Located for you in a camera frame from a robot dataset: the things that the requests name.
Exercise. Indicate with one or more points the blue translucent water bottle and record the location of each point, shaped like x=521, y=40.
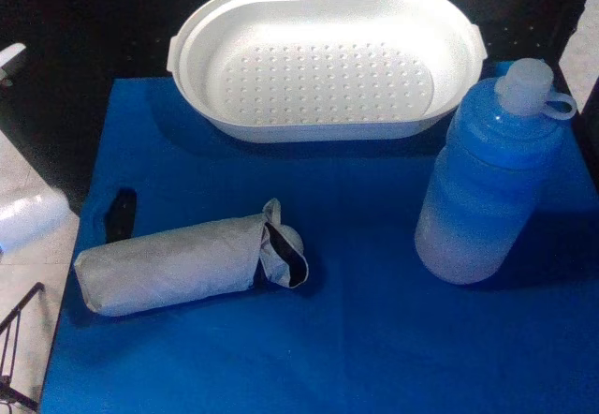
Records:
x=472, y=208

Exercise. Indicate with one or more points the white oval perforated basin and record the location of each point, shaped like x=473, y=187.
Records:
x=327, y=72

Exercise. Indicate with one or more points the blue table cloth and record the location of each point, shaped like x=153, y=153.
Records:
x=327, y=320

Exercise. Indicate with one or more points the grey umbrella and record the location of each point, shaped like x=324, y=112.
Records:
x=168, y=264

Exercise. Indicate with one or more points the black metal stand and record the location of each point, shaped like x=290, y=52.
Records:
x=18, y=306

